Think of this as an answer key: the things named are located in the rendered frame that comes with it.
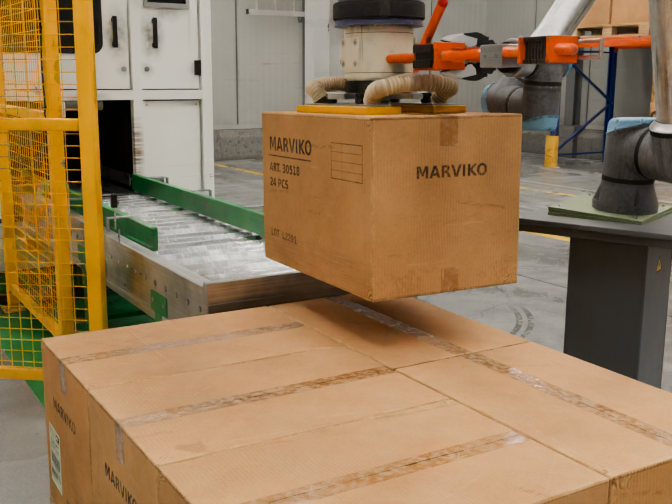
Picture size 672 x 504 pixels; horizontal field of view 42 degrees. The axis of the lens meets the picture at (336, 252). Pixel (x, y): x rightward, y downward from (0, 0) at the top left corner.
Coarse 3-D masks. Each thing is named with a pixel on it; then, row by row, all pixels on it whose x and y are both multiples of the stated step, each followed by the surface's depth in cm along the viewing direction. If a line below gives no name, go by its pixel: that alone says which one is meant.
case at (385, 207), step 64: (320, 128) 206; (384, 128) 186; (448, 128) 193; (512, 128) 201; (320, 192) 209; (384, 192) 188; (448, 192) 196; (512, 192) 204; (320, 256) 212; (384, 256) 191; (448, 256) 199; (512, 256) 207
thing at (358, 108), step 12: (360, 96) 207; (300, 108) 225; (312, 108) 219; (324, 108) 214; (336, 108) 209; (348, 108) 204; (360, 108) 200; (372, 108) 199; (384, 108) 200; (396, 108) 202
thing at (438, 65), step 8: (416, 48) 195; (424, 48) 192; (432, 48) 191; (440, 48) 191; (448, 48) 192; (416, 56) 196; (424, 56) 194; (432, 56) 191; (416, 64) 195; (424, 64) 193; (432, 64) 191; (440, 64) 191; (448, 64) 192; (456, 64) 193; (464, 64) 195
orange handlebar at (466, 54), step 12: (456, 48) 185; (468, 48) 183; (504, 48) 173; (516, 48) 170; (564, 48) 160; (576, 48) 162; (396, 60) 205; (408, 60) 201; (444, 60) 191; (456, 60) 186; (468, 60) 183
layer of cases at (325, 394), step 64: (192, 320) 223; (256, 320) 223; (320, 320) 223; (384, 320) 224; (448, 320) 224; (64, 384) 190; (128, 384) 177; (192, 384) 177; (256, 384) 177; (320, 384) 178; (384, 384) 178; (448, 384) 178; (512, 384) 178; (576, 384) 178; (640, 384) 179; (64, 448) 196; (128, 448) 153; (192, 448) 147; (256, 448) 147; (320, 448) 147; (384, 448) 147; (448, 448) 148; (512, 448) 148; (576, 448) 148; (640, 448) 148
